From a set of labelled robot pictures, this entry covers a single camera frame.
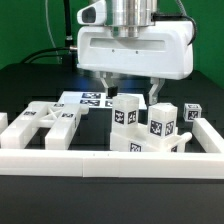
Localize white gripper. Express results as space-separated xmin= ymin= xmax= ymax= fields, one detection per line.
xmin=77 ymin=0 xmax=194 ymax=105

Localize white chair seat part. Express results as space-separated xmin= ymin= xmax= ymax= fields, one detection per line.
xmin=110 ymin=124 xmax=192 ymax=153

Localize white chair back part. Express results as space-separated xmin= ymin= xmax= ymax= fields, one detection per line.
xmin=0 ymin=101 xmax=89 ymax=150

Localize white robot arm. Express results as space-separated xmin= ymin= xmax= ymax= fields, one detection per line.
xmin=77 ymin=0 xmax=197 ymax=105

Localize white marker sheet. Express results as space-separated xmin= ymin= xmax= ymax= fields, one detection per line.
xmin=58 ymin=91 xmax=147 ymax=110

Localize white block at left edge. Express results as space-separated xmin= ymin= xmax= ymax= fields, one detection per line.
xmin=0 ymin=112 xmax=8 ymax=134

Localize white U-shaped fence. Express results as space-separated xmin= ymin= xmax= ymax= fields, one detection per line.
xmin=0 ymin=117 xmax=224 ymax=178

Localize black vertical cable post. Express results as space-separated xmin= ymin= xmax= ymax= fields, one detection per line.
xmin=63 ymin=0 xmax=74 ymax=67

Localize black thick cable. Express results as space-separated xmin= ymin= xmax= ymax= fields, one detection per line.
xmin=20 ymin=45 xmax=79 ymax=64

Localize thin grey cable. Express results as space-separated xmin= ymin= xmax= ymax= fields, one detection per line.
xmin=45 ymin=0 xmax=63 ymax=64

